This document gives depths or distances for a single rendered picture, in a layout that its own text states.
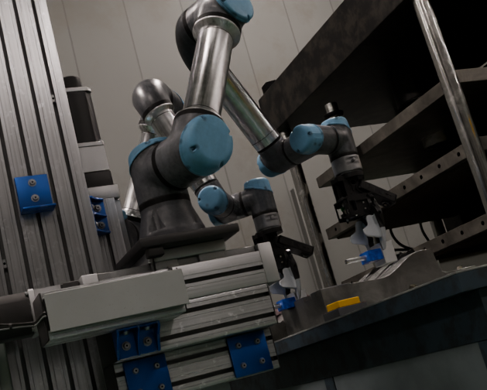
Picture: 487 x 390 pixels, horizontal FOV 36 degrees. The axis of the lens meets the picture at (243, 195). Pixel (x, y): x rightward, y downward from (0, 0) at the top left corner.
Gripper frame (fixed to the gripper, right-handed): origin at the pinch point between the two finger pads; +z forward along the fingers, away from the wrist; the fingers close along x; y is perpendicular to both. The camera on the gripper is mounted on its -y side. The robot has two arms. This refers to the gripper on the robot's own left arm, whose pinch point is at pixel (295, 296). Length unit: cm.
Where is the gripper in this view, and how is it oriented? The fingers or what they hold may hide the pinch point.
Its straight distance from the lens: 214.0
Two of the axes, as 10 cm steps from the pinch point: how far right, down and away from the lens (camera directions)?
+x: 3.5, -3.2, -8.8
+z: 2.6, 9.4, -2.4
